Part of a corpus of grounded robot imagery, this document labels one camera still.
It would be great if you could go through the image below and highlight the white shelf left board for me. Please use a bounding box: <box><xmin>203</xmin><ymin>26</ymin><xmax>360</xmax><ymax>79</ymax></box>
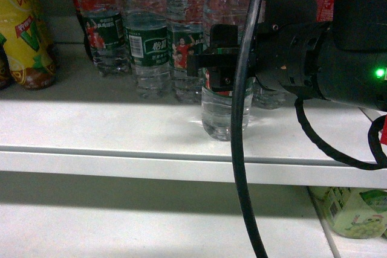
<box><xmin>1</xmin><ymin>44</ymin><xmax>386</xmax><ymax>188</ymax></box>

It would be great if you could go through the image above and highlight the green grape drink carton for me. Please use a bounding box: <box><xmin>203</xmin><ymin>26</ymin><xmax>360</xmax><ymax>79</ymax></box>
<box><xmin>309</xmin><ymin>186</ymin><xmax>386</xmax><ymax>239</ymax></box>

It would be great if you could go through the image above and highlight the water bottle green label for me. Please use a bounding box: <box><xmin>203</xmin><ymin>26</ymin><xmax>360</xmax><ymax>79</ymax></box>
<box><xmin>201</xmin><ymin>0</ymin><xmax>250</xmax><ymax>141</ymax></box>

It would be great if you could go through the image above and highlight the black smooth cable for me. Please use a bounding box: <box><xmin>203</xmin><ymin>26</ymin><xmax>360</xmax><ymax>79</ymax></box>
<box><xmin>230</xmin><ymin>0</ymin><xmax>271</xmax><ymax>258</ymax></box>

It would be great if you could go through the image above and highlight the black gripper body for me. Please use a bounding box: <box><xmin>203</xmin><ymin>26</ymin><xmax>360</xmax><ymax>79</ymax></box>
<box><xmin>187</xmin><ymin>0</ymin><xmax>329</xmax><ymax>100</ymax></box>

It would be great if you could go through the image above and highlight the cola bottle red label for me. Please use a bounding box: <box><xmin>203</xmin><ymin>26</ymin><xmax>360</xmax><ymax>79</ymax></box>
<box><xmin>315</xmin><ymin>0</ymin><xmax>334</xmax><ymax>22</ymax></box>

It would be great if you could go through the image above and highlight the water bottle football label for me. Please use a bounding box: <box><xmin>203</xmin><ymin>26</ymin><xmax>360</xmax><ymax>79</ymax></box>
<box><xmin>77</xmin><ymin>0</ymin><xmax>129</xmax><ymax>77</ymax></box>
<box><xmin>167</xmin><ymin>0</ymin><xmax>204</xmax><ymax>104</ymax></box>

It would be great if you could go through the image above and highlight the black braided cable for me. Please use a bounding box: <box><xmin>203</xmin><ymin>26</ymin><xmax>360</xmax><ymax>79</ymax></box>
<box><xmin>293</xmin><ymin>97</ymin><xmax>387</xmax><ymax>170</ymax></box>

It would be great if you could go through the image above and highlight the yellow lemon tea bottle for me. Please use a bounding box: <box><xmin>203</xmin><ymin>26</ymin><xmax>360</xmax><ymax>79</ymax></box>
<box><xmin>1</xmin><ymin>0</ymin><xmax>56</xmax><ymax>90</ymax></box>

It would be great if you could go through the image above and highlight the water bottle plain label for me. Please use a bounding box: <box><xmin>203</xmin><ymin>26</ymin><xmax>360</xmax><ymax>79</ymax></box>
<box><xmin>119</xmin><ymin>0</ymin><xmax>171</xmax><ymax>98</ymax></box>

